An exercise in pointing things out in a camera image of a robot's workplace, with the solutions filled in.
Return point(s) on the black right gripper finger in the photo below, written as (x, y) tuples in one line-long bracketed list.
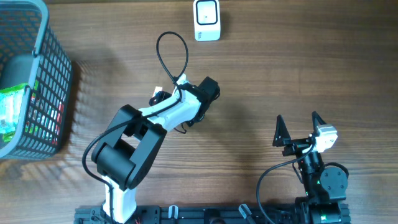
[(317, 120), (281, 136)]

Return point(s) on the white barcode scanner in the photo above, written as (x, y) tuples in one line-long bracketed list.
[(207, 20)]

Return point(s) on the green snack bag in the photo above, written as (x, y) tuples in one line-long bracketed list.
[(11, 102)]

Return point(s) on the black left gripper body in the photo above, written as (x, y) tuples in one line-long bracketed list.
[(193, 121)]

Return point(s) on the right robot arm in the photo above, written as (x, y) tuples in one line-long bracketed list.
[(325, 184)]

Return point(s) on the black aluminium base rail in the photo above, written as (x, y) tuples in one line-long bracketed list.
[(243, 214)]

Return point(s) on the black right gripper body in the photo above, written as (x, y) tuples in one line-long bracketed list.
[(296, 147)]

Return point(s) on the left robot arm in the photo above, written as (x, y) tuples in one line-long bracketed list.
[(126, 151)]

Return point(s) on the red packaged items in basket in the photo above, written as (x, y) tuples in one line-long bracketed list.
[(45, 114)]

